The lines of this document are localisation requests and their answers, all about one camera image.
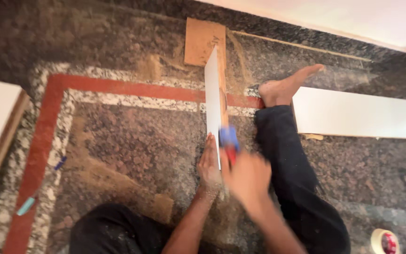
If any person's right hand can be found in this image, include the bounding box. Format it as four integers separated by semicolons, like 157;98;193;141
220;150;273;212

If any person's right foot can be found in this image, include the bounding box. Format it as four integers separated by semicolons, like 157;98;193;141
258;64;325;108

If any blue and red hand tool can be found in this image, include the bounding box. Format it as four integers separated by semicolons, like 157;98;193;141
218;125;241;166

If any long white laminated board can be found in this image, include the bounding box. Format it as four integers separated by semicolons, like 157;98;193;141
292;86;406;140

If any large white panel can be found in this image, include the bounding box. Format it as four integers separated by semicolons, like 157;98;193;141
196;0;406;59

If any person's trouser leg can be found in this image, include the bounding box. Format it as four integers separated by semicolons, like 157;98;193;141
69;203;175;254
254;105;351;254

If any thin wooden strip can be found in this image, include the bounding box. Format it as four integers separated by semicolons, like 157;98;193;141
231;30;372;63

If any person's left trouser leg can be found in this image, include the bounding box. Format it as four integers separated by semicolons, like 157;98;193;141
69;203;175;254

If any person's left hand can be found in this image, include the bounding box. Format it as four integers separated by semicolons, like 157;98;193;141
197;133;223;193

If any masking tape roll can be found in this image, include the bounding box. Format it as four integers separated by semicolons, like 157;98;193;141
370;228;400;254

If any person's right trouser leg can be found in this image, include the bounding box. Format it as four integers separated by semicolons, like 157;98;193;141
254;105;351;254

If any narrow white laminated plywood board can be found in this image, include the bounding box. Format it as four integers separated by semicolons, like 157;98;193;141
204;45;230;171

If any brown plywood offcut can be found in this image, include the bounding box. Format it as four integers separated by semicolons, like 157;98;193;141
184;17;227;67

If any teal marker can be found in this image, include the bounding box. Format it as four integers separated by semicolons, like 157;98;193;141
16;197;36;216

